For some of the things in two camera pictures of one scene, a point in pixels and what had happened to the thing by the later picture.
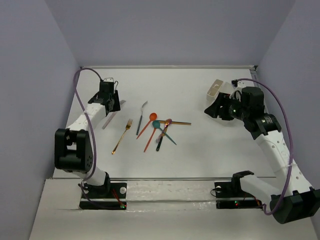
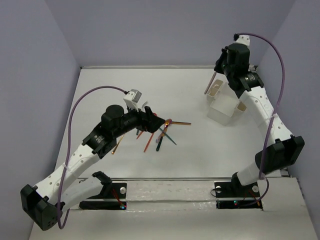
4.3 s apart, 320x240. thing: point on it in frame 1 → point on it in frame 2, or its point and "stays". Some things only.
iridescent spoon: x=168 y=122 stays
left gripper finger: x=116 y=104 → x=154 y=123
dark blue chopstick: x=174 y=121 stays
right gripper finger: x=222 y=97 → x=224 y=51
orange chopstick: x=176 y=123 stays
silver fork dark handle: x=139 y=122 stays
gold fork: x=129 y=123 stays
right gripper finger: x=215 y=109 → x=218 y=66
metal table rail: x=116 y=67 stays
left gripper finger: x=109 y=106 → x=150 y=115
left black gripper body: x=114 y=101 → x=146 y=120
